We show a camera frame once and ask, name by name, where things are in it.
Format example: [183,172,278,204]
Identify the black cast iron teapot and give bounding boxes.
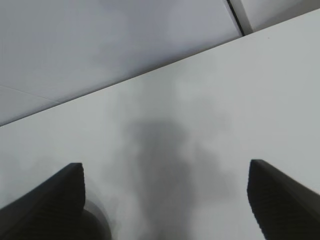
[74,210,112,240]

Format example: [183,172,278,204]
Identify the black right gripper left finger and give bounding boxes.
[0,163,86,240]

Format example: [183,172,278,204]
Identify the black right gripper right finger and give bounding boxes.
[247,159,320,240]

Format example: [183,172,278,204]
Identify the white vertical partition post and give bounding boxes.
[226,0,253,36]

